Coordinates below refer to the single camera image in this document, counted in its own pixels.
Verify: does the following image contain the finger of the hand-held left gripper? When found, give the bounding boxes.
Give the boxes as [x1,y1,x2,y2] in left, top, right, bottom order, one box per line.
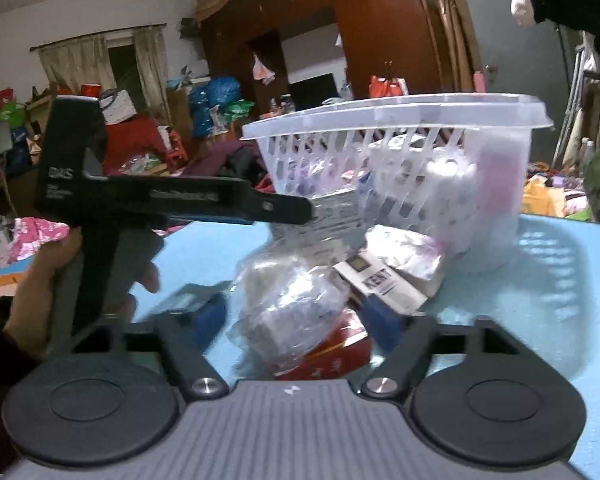
[249,191,315,227]

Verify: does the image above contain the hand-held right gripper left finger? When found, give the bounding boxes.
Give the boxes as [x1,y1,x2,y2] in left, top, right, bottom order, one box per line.
[55,282,231,403]

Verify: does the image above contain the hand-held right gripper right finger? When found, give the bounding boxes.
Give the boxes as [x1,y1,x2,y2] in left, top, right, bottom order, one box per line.
[361,300,511,403]

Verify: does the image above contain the labelled clear packet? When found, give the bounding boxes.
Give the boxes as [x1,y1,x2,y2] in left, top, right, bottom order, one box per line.
[269,194,367,262]

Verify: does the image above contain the grey box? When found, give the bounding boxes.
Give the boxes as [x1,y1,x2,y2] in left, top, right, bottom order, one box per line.
[227,254,352,363]

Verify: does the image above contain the clear plastic basket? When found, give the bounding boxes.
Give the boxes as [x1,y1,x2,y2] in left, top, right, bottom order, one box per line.
[240,92,556,275]

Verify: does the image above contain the white roll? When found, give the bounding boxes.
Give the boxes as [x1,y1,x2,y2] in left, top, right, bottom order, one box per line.
[420,130,527,274]

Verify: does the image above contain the person's left forearm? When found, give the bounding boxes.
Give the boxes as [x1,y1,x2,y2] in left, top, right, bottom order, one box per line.
[0,295,48,478]

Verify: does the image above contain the person's left hand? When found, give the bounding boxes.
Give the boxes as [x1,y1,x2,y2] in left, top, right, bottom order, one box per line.
[4,227,162,361]

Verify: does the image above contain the white cigarette box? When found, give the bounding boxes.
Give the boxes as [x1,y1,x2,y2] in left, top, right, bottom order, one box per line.
[332,254,429,317]

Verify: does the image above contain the red clothing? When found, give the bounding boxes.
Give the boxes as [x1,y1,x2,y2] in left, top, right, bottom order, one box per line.
[104,114,170,173]

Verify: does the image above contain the red patterned box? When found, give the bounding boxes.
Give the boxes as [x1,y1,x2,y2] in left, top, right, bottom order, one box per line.
[274,310,374,382]

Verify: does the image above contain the pink white packet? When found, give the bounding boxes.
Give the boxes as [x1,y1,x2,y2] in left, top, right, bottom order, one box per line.
[364,224,447,297]

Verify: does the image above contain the dark maroon clothes pile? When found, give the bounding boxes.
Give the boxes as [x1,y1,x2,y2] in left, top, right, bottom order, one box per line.
[187,139,273,193]

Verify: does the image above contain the white woven basket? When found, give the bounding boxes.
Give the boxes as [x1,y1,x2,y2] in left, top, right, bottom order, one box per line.
[99,89,135,125]

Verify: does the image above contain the pink floral cloth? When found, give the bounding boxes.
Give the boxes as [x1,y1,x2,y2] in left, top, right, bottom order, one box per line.
[9,216,72,262]

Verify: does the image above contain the green plastic bag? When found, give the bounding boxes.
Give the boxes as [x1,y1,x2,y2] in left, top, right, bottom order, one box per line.
[224,100,257,122]

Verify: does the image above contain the black television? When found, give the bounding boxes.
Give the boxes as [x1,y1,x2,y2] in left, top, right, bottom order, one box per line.
[287,72,339,112]

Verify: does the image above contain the blue plastic bag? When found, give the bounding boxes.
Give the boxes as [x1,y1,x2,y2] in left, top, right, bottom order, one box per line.
[189,77,242,138]

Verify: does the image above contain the beige curtain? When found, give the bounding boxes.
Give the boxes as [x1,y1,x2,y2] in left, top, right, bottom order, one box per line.
[36,24,170,113]

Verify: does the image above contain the pink white hanging bag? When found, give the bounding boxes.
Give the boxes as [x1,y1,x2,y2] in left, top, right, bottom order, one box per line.
[252,52,277,87]

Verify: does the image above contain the red white plastic bag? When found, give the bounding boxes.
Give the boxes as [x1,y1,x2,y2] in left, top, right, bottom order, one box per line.
[369,75,409,99]

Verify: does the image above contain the yellow cloth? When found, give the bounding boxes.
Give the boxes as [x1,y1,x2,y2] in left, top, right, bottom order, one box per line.
[522,177,567,217]

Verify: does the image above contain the brown wooden wardrobe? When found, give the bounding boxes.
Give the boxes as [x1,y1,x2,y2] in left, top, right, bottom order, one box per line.
[195,0,443,126]

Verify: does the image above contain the wooden sticks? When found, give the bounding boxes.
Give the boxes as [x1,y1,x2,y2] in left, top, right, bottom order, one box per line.
[420,0,481,92]

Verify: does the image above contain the metal crutches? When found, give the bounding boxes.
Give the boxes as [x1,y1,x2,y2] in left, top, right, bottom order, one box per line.
[552,42,588,163]

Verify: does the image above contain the grey door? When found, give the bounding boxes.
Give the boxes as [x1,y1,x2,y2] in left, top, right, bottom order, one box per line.
[452,0,576,96]

